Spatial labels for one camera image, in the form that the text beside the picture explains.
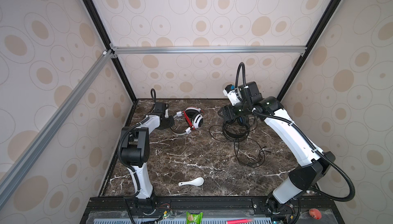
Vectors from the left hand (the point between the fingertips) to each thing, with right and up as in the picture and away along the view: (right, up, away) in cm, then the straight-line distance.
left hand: (175, 119), depth 99 cm
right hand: (+28, +6, -24) cm, 37 cm away
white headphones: (+11, +2, -4) cm, 12 cm away
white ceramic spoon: (+15, -33, -18) cm, 40 cm away
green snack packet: (+13, -44, -30) cm, 55 cm away
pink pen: (+34, -45, -30) cm, 64 cm away
